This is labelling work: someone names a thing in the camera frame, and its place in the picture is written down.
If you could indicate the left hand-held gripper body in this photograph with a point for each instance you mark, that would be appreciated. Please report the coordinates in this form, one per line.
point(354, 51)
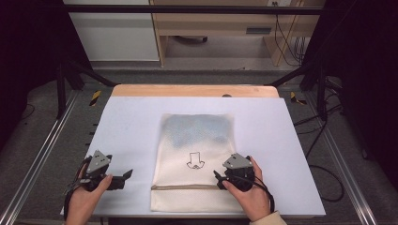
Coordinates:
point(97, 162)

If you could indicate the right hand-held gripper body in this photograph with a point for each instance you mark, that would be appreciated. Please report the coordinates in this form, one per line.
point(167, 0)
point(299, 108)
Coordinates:
point(239, 173)

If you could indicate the cream mesh laundry bag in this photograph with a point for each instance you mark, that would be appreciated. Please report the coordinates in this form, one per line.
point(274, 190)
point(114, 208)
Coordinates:
point(194, 140)

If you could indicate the person's right hand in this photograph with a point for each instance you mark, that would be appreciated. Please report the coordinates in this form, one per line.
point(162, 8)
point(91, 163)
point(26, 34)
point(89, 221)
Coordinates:
point(255, 201)

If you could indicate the person's left hand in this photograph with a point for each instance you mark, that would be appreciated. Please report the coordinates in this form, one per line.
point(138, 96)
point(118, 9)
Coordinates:
point(82, 201)

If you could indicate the white table mat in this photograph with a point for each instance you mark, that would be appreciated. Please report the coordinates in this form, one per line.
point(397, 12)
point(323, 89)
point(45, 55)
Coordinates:
point(131, 131)

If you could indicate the yellow clamp left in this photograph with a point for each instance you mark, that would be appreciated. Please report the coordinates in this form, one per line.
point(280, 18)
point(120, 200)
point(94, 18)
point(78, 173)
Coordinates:
point(95, 97)

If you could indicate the yellow clamp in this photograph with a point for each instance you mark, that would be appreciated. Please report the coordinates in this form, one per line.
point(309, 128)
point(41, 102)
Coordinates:
point(295, 99)
point(95, 97)

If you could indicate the black metal stand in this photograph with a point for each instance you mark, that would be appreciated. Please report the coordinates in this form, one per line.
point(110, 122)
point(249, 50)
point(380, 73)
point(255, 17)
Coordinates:
point(321, 93)
point(61, 90)

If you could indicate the yellow clamp right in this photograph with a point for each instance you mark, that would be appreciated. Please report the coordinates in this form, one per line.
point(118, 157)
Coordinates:
point(295, 99)

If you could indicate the white cabinet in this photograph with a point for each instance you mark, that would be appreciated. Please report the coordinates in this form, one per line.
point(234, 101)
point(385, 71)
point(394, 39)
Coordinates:
point(115, 37)

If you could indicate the black curtain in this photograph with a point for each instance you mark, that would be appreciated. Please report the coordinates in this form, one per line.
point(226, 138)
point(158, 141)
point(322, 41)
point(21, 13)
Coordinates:
point(25, 56)
point(366, 78)

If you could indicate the wooden desk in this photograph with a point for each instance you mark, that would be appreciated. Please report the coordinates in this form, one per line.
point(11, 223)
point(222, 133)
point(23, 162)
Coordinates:
point(219, 22)

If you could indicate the aluminium floor rail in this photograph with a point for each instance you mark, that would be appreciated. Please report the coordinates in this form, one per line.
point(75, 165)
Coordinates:
point(37, 156)
point(341, 162)

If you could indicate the black horizontal frame bar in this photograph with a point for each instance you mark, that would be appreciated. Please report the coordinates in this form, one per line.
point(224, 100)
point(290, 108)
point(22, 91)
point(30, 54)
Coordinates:
point(187, 9)

